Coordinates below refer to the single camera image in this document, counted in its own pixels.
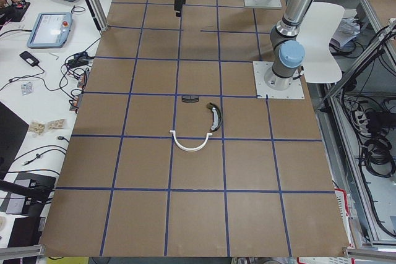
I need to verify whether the black brake pad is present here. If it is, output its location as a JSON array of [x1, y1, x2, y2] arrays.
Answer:
[[181, 95, 199, 103]]

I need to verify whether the olive brake shoe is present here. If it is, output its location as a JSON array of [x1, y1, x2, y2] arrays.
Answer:
[[207, 102, 223, 132]]

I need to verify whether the near teach pendant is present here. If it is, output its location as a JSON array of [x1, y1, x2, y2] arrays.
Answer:
[[27, 12, 73, 49]]

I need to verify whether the white chair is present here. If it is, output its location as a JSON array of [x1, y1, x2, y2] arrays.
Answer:
[[296, 2, 345, 83]]

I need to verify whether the white curved plastic bracket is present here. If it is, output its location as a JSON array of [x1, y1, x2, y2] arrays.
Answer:
[[169, 130, 214, 153]]

